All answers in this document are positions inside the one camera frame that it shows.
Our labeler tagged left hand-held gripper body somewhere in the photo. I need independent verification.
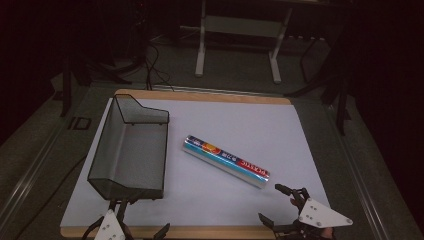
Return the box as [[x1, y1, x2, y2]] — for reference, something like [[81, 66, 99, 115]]
[[94, 198, 135, 240]]

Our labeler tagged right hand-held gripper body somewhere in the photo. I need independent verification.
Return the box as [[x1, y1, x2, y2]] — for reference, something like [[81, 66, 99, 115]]
[[273, 187, 354, 240]]

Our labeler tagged long colourful wrap box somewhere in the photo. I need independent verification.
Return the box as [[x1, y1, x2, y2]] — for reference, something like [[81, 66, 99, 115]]
[[182, 134, 271, 190]]

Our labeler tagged black wire mesh basket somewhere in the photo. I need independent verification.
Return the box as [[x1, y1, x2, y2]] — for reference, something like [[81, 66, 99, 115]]
[[86, 93, 171, 202]]

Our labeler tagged person's right hand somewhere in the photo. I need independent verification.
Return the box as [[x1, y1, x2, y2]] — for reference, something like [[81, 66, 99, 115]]
[[319, 227, 336, 240]]

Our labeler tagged white table mat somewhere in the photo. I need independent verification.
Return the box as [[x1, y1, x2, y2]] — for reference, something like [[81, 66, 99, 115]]
[[59, 97, 331, 230]]

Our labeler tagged black metal stand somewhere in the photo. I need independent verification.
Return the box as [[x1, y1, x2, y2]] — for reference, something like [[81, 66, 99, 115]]
[[285, 33, 352, 137], [59, 49, 134, 118]]

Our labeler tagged white metal stand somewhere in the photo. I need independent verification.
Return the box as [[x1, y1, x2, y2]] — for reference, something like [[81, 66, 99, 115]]
[[194, 0, 294, 85]]

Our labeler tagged aluminium floor rail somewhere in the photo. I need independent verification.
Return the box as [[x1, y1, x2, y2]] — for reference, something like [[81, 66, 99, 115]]
[[327, 105, 389, 240], [151, 84, 278, 98], [0, 108, 74, 223]]

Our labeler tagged black cable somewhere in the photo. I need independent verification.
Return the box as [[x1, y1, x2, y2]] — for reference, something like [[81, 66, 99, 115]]
[[143, 42, 175, 92]]

